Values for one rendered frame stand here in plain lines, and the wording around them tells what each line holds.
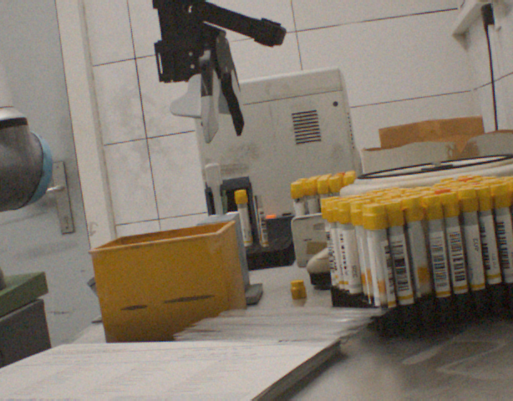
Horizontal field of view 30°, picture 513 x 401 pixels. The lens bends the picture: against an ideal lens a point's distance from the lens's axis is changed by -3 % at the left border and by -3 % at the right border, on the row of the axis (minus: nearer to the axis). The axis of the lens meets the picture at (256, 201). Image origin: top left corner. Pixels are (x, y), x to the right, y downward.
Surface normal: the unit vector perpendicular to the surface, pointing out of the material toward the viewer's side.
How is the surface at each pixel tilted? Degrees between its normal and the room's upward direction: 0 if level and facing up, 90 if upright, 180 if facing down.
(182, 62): 92
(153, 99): 90
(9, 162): 77
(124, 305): 90
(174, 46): 92
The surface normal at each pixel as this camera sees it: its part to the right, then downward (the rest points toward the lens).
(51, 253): -0.12, 0.07
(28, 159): 0.81, -0.23
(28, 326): 0.98, -0.14
